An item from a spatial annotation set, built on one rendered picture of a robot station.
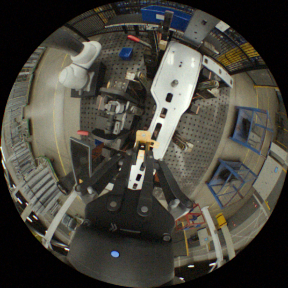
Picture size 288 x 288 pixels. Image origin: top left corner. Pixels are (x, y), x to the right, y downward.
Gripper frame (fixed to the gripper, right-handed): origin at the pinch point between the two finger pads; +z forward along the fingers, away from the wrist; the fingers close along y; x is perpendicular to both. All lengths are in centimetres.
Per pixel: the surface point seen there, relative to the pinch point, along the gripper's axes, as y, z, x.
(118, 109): -11.8, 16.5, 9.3
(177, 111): 15.5, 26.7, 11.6
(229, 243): 546, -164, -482
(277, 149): 792, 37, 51
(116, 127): -10.2, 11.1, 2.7
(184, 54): 17, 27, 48
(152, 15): -4, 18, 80
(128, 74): -10.4, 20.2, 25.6
